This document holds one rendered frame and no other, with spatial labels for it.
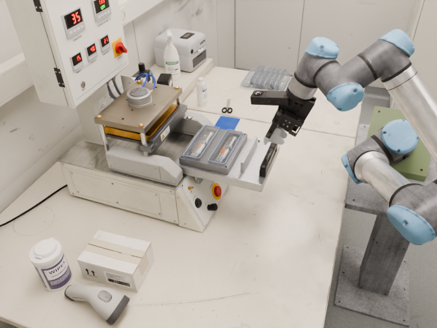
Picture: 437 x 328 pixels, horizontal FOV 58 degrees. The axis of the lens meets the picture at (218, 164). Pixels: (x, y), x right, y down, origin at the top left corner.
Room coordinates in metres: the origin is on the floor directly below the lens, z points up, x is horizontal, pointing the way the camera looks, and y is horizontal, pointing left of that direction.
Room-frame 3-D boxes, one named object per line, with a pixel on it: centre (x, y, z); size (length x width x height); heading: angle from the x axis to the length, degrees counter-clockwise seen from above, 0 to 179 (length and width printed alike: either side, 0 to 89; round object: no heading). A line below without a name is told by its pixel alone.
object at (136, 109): (1.18, 0.27, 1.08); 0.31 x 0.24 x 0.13; 158
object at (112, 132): (1.16, 0.25, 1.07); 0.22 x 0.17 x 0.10; 158
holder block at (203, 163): (1.06, 0.01, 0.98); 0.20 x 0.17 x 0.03; 158
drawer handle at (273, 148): (0.99, -0.16, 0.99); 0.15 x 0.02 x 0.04; 158
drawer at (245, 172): (1.04, -0.03, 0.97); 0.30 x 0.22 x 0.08; 68
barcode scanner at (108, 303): (0.63, 0.36, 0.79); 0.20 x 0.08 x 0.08; 69
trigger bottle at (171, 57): (1.96, 0.23, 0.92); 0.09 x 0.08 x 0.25; 9
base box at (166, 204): (1.17, 0.24, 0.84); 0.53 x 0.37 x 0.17; 68
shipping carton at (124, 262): (0.76, 0.31, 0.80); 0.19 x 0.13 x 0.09; 69
